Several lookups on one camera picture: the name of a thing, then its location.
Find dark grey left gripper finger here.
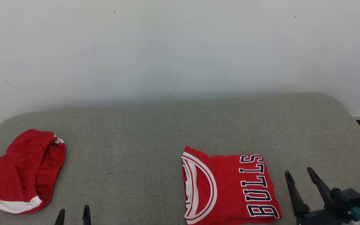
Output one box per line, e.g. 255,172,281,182
82,205,92,225
54,209,65,225

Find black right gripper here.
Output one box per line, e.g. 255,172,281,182
285,167,355,225

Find red shorts with white band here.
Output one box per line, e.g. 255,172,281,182
0,129,66,214

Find red Bulls basketball jersey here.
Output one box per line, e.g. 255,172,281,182
182,146,282,225

